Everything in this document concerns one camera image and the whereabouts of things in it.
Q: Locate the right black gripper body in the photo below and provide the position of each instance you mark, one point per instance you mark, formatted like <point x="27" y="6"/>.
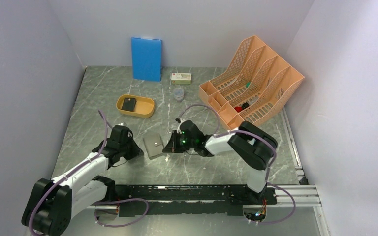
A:
<point x="189" y="144"/>

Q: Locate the blue board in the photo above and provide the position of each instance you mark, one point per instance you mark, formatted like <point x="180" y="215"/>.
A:
<point x="146" y="59"/>

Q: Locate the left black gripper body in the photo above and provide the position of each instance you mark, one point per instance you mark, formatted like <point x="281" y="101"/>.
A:
<point x="129" y="150"/>

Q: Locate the grey card holder wallet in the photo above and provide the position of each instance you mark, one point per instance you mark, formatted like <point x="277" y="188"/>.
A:
<point x="153" y="145"/>

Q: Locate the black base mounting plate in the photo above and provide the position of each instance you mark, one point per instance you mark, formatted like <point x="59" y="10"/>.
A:
<point x="136" y="206"/>

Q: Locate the orange file organizer rack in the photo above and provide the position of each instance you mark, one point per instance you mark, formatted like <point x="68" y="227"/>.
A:
<point x="273" y="82"/>

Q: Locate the yellow oval tray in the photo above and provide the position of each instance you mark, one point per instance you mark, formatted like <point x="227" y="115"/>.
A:
<point x="144" y="106"/>

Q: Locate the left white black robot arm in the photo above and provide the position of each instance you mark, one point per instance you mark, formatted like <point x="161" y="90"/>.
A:
<point x="54" y="202"/>

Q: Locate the small clear plastic cup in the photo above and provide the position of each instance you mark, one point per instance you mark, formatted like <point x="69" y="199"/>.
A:
<point x="178" y="94"/>

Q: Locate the small white red box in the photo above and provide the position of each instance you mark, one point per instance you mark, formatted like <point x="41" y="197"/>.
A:
<point x="180" y="78"/>

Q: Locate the black credit card stack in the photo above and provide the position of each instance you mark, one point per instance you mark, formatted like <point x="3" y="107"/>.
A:
<point x="129" y="104"/>

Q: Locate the red black object in rack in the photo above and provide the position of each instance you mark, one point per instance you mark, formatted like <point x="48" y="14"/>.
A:
<point x="241" y="107"/>

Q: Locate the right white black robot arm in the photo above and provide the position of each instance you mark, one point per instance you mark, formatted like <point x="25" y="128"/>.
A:
<point x="254" y="146"/>

